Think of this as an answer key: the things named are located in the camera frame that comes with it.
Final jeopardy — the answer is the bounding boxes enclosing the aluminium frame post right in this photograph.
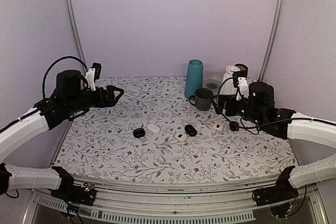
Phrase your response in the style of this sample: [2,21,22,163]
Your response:
[257,0,285,81]

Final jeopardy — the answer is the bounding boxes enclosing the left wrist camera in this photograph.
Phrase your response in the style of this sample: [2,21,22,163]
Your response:
[85,62,102,91]

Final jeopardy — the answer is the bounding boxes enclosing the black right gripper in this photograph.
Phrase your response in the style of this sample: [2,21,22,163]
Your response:
[211,94,264,127]

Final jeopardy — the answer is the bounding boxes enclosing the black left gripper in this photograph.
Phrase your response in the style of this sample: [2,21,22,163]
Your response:
[67,84,124,114]

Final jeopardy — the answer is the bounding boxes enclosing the aluminium front rail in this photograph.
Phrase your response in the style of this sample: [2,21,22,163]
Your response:
[23,176,328,223]

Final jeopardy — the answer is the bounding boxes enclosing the clear tape roll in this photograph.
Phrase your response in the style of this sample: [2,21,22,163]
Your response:
[203,75,223,95]

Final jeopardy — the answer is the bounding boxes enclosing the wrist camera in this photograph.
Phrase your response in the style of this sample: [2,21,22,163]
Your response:
[85,62,102,91]
[233,76,249,101]

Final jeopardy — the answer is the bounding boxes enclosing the white earbud charging case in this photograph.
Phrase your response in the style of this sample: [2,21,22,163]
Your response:
[146,124,161,134]

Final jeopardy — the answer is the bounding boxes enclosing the teal tall vase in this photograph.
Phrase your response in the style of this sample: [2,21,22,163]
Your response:
[184,59,203,99]

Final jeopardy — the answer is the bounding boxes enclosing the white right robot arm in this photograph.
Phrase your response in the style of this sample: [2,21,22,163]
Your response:
[213,77,335,201]

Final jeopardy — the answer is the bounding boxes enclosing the black earbud charging case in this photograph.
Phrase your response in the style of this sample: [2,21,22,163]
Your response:
[133,127,145,138]

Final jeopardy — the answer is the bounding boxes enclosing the aluminium frame post left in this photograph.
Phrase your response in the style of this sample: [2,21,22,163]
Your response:
[64,0,86,63]

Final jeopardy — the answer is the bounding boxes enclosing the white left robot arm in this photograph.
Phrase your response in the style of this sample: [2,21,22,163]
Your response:
[1,67,124,200]

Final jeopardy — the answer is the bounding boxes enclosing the cream case with black oval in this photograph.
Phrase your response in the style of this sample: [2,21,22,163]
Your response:
[175,132,187,142]

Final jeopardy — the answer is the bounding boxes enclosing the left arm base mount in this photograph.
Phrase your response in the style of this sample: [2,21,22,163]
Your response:
[50,166,97,206]

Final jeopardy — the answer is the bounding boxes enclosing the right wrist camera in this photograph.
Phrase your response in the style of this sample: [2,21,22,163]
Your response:
[233,76,249,101]

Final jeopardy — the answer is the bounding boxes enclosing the aluminium frame post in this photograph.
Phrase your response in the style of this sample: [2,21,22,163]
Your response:
[64,0,86,63]
[257,0,285,81]

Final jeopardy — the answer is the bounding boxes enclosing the small black round case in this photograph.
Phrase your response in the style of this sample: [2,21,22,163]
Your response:
[229,121,239,131]

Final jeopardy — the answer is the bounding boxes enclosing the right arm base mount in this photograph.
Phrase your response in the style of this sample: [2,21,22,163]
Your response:
[252,166,299,206]

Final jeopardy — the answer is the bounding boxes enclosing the dark grey mug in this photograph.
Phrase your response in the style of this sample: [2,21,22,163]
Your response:
[188,88,213,111]

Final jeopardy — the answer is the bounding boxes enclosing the floral patterned table mat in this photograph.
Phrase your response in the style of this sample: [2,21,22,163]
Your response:
[55,77,297,184]

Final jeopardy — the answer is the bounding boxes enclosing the white ribbed vase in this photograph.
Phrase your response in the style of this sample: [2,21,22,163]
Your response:
[219,65,240,95]

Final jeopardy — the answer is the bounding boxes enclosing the black cylinder vase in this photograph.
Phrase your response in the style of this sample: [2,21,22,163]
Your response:
[235,63,248,78]

